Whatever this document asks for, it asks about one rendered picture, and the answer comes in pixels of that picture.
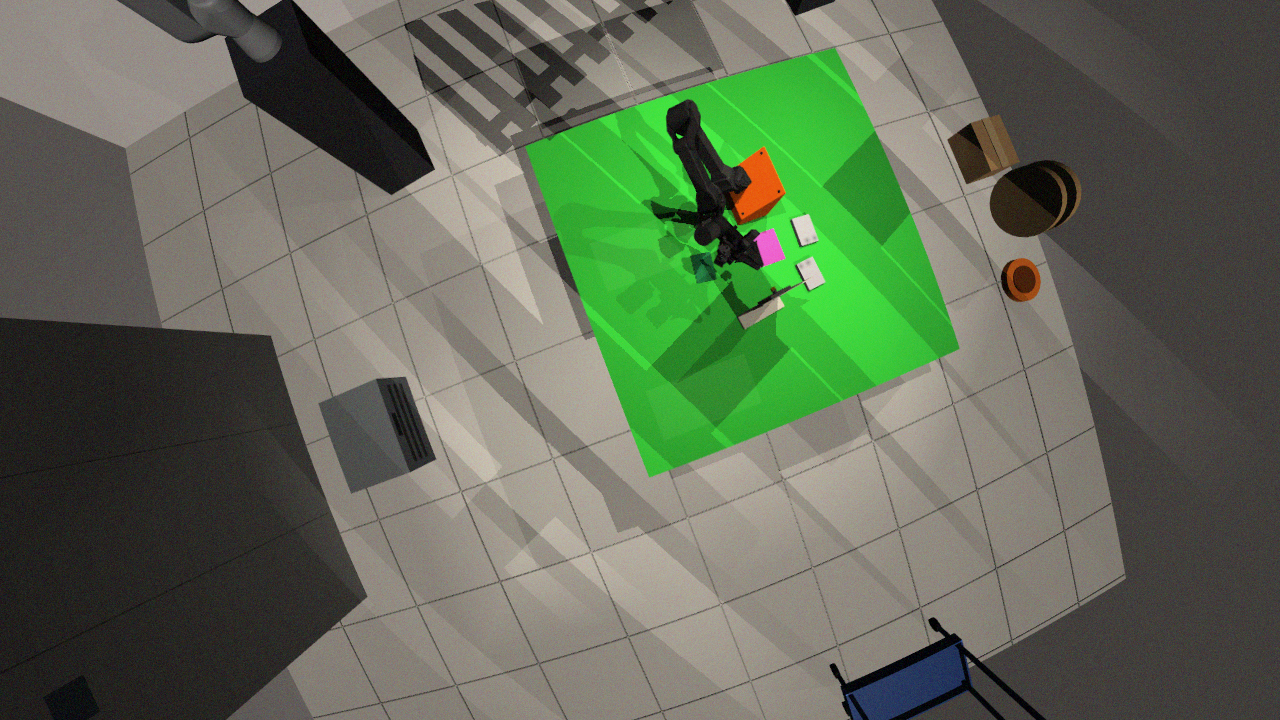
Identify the beige panel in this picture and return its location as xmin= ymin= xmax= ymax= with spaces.
xmin=737 ymin=275 xmax=813 ymax=329

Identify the pink flat square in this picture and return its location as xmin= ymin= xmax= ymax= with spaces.
xmin=754 ymin=228 xmax=786 ymax=266

